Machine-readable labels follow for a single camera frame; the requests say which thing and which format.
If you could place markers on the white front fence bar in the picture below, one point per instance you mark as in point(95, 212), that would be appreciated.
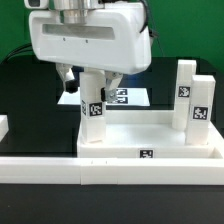
point(115, 171)

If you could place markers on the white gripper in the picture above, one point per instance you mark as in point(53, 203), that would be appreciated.
point(111, 36)

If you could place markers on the white left fence bar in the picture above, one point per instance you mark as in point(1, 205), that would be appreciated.
point(3, 126)

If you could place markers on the white desk top tray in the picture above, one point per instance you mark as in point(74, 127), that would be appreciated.
point(148, 134)

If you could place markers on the white fence bar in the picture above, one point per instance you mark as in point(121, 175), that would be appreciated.
point(3, 126)
point(115, 171)

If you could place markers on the fiducial marker sheet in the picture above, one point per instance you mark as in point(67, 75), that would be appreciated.
point(125, 97)

